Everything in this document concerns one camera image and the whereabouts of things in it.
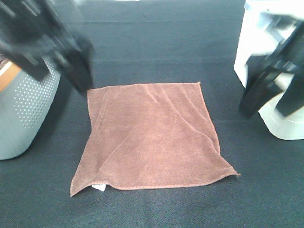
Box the black fabric table mat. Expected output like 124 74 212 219
0 0 304 228

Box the brown microfibre towel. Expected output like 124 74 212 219
70 82 237 196

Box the white storage bin grey rim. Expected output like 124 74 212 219
234 0 304 140

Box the grey perforated laundry basket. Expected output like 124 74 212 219
0 58 60 160

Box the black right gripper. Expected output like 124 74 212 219
238 13 304 119

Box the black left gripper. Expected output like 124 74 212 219
0 0 93 93

